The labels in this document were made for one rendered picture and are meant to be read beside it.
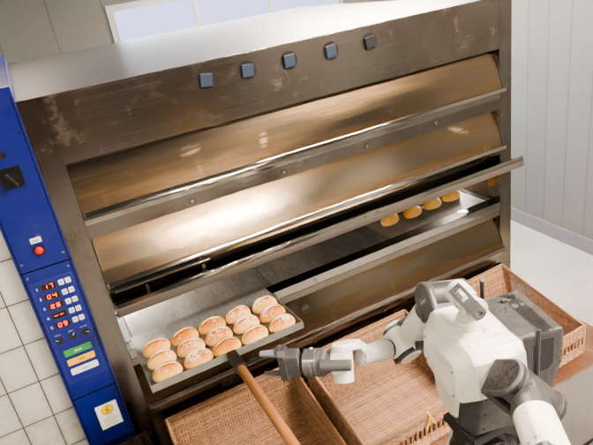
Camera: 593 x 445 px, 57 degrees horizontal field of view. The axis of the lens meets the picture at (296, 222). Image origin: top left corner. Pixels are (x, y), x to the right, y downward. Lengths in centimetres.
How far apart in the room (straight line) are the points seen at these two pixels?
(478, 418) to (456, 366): 18
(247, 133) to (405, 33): 74
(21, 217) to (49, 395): 66
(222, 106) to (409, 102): 79
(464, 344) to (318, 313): 100
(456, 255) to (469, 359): 131
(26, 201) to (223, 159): 64
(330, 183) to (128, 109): 82
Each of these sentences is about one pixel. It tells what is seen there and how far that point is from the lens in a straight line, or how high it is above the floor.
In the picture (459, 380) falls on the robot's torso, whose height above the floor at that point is 133.
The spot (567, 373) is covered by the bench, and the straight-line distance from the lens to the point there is 272.
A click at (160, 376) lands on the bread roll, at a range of 188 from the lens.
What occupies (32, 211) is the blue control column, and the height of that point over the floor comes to 178.
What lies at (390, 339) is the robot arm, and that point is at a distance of 192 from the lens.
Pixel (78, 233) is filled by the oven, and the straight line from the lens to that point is 191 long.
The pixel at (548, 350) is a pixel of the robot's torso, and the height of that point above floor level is 134.
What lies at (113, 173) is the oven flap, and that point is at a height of 182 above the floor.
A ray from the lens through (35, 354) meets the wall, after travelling 207.
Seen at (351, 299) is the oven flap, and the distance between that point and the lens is 242.
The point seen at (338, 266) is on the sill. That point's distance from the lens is 232.
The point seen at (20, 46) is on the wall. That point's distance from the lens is 489.
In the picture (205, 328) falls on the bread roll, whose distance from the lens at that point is 203.
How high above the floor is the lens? 231
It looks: 24 degrees down
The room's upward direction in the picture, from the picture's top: 10 degrees counter-clockwise
